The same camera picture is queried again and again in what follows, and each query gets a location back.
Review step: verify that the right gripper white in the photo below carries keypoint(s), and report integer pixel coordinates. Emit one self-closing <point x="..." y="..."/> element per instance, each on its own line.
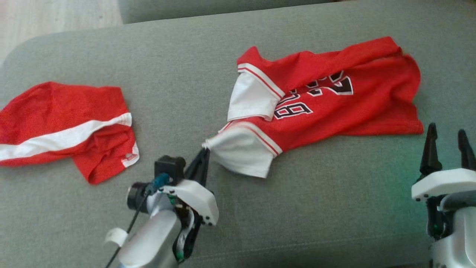
<point x="442" y="182"/>

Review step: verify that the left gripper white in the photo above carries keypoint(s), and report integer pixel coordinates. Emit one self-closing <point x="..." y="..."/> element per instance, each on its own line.
<point x="200" y="201"/>

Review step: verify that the red basketball jersey white sleeves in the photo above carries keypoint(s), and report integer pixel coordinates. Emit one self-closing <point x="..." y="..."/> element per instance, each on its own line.
<point x="334" y="100"/>

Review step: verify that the red shorts white stripe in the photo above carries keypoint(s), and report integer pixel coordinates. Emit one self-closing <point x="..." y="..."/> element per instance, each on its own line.
<point x="55" y="111"/>

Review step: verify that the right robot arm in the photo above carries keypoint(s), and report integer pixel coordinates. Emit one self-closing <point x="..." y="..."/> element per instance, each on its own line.
<point x="459" y="230"/>

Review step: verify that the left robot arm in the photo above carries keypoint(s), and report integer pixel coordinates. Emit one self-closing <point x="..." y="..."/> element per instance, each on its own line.
<point x="152" y="238"/>

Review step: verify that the grey fabric sofa seat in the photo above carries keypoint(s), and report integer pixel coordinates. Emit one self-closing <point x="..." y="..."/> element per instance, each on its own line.
<point x="186" y="93"/>

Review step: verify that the grey sofa back cushion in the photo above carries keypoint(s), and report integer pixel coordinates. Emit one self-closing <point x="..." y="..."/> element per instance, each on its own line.
<point x="223" y="7"/>

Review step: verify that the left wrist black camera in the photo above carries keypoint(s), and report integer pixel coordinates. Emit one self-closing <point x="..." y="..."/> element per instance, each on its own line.
<point x="169" y="165"/>

